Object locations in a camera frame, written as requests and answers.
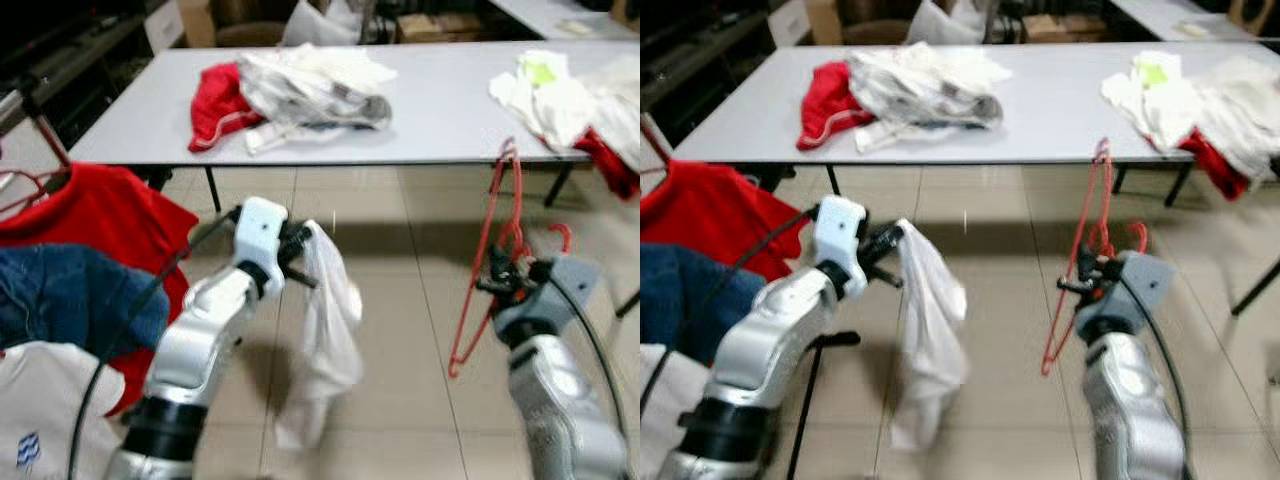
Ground plain white thin garment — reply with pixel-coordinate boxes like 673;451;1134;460
272;220;366;453
888;218;969;453

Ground red plastic clothes hanger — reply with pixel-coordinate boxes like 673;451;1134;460
1040;137;1149;379
447;137;573;379

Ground white shirt with green print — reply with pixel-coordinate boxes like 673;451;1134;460
1102;50;1201;153
488;50;601;151

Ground white grey-striped garment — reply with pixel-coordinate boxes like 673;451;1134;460
848;42;1013;154
235;42;399;156

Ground grey table with black legs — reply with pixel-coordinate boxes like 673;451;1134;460
65;38;641;213
672;40;1280;211

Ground blue denim garment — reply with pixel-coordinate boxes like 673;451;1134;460
0;243;171;363
640;243;771;366

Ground red shirt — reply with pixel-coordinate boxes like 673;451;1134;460
640;160;813;281
0;163;201;416

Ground off-white jeans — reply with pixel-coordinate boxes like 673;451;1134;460
1190;55;1280;181
590;55;641;171

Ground white cloth bundle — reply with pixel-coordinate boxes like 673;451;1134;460
907;0;986;46
283;0;363;46

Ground flat brown cardboard box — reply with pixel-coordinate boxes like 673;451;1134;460
1022;12;1106;43
398;12;483;43

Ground long grey work table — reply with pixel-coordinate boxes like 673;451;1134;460
488;0;641;41
1108;0;1280;41

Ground white shirt with blue logo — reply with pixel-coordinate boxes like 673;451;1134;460
0;340;129;480

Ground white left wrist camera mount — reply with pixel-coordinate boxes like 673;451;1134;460
232;197;291;276
812;195;866;273

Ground light grey right wrist camera mount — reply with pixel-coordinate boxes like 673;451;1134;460
528;255;601;321
1110;252;1176;321

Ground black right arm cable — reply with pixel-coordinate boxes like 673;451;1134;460
1120;275;1193;471
545;275;631;471

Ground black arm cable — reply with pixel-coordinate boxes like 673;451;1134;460
65;208;246;480
1120;275;1193;471
640;208;821;416
545;275;631;471

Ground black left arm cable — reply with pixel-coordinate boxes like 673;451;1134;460
65;208;246;480
640;208;821;416

